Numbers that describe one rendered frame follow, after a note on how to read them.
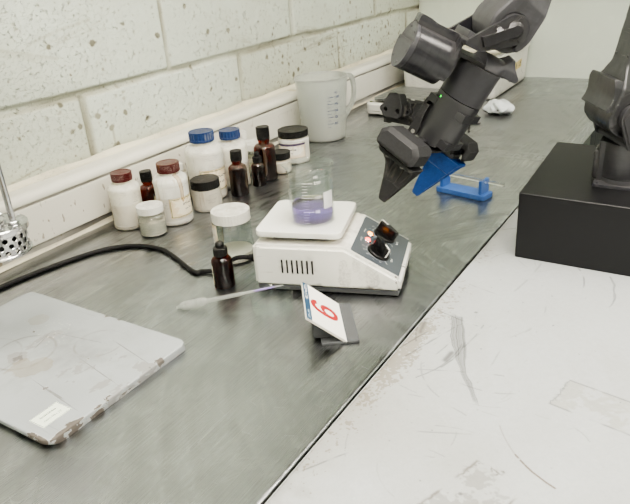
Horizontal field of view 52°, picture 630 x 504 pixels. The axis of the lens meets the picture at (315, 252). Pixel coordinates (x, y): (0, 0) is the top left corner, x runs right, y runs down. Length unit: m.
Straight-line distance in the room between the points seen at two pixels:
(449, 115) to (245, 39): 0.82
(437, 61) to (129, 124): 0.69
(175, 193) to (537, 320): 0.63
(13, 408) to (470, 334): 0.51
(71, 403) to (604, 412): 0.54
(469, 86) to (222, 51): 0.79
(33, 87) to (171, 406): 0.64
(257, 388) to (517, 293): 0.37
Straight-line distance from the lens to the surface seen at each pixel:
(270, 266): 0.88
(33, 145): 1.18
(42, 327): 0.90
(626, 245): 0.94
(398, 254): 0.90
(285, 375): 0.73
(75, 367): 0.80
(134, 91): 1.31
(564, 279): 0.93
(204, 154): 1.23
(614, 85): 0.90
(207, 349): 0.79
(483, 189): 1.19
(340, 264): 0.85
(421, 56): 0.79
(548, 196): 0.94
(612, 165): 0.96
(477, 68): 0.82
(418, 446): 0.63
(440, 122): 0.84
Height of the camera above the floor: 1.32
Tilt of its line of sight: 25 degrees down
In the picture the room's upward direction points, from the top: 4 degrees counter-clockwise
